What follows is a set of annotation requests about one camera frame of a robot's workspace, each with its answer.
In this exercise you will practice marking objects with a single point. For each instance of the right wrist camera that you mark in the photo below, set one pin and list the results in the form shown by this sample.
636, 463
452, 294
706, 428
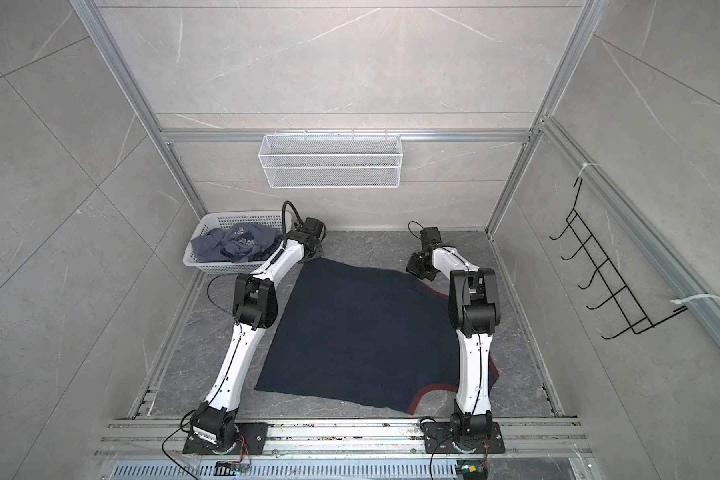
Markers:
430, 236

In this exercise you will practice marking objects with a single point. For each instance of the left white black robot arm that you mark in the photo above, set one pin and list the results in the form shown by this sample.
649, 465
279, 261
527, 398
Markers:
254, 310

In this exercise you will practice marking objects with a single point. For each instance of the white zip tie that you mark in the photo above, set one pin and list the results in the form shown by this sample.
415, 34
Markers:
695, 297
584, 166

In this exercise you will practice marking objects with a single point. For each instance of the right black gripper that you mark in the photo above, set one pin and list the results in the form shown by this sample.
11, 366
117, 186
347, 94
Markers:
412, 267

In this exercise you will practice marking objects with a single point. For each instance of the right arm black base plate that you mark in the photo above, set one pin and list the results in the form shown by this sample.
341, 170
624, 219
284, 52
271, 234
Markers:
440, 439

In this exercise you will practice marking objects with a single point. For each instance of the white wire mesh wall basket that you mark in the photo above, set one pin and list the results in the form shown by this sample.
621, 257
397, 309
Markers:
339, 160

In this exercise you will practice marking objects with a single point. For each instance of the aluminium mounting rail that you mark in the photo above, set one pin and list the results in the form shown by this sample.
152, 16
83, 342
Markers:
357, 438

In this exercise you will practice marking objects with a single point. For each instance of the white plastic laundry basket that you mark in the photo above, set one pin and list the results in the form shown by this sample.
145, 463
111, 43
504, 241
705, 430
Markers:
224, 220

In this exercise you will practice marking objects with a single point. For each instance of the grey blue tank top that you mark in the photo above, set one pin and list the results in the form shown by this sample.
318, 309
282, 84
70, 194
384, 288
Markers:
240, 243

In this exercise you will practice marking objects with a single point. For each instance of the small circuit board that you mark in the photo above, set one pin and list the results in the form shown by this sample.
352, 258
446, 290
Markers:
230, 468

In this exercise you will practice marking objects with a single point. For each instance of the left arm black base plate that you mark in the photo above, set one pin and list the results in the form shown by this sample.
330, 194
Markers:
234, 439

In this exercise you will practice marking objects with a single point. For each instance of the white zip tie upper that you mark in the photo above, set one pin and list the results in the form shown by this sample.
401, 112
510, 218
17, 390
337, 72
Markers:
584, 166

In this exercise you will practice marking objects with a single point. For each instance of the black wire hook rack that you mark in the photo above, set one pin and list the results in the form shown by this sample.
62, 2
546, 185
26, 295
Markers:
604, 270

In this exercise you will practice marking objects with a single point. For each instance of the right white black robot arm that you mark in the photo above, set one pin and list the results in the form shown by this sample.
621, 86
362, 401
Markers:
474, 313

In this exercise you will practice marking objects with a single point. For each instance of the white zip tie lower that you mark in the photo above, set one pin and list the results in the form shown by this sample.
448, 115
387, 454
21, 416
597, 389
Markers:
695, 297

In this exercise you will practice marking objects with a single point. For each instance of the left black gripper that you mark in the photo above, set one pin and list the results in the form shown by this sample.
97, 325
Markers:
320, 250

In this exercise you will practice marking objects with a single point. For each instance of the navy tank top red trim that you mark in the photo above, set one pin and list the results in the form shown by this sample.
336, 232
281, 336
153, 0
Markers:
375, 337

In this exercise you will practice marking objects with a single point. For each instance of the white slotted cable duct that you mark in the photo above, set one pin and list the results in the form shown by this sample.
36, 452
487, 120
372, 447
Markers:
293, 469

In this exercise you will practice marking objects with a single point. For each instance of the aluminium frame profiles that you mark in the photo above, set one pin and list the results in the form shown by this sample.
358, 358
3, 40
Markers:
668, 262

